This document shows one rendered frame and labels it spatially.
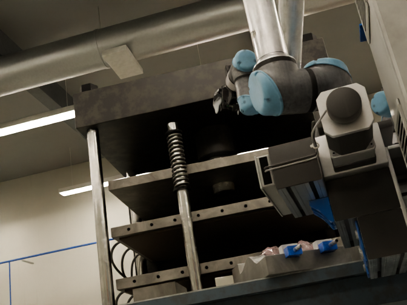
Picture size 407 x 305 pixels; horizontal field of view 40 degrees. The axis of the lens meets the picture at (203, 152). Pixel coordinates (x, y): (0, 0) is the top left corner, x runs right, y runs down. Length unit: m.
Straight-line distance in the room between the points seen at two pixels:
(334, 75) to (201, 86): 1.41
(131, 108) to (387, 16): 2.05
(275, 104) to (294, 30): 0.37
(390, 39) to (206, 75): 1.99
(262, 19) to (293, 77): 0.19
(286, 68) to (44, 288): 8.63
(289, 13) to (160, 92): 1.27
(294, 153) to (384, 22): 0.33
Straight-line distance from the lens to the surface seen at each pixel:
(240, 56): 1.74
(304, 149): 1.11
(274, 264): 1.67
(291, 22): 1.71
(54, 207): 10.01
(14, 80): 6.06
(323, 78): 1.45
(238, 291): 1.70
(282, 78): 1.41
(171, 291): 1.94
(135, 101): 2.85
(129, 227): 2.75
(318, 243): 1.73
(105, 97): 2.91
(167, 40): 5.57
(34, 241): 10.04
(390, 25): 0.91
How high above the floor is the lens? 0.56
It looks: 21 degrees up
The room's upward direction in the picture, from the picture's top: 10 degrees counter-clockwise
